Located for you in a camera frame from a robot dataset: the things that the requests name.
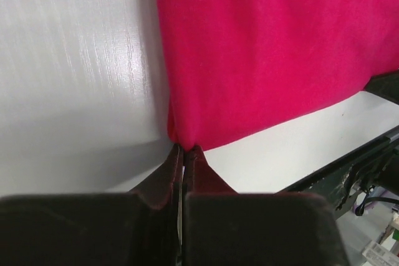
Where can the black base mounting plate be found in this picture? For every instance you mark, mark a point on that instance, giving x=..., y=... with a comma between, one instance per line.
x=374, y=164

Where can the magenta t shirt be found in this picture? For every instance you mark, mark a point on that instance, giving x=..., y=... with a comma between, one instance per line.
x=236, y=67

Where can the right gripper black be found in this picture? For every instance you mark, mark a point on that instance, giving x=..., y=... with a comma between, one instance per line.
x=385, y=86

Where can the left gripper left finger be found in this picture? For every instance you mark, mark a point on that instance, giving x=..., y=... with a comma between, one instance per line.
x=162, y=187

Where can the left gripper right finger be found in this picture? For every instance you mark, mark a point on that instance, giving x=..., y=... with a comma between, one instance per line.
x=199, y=177

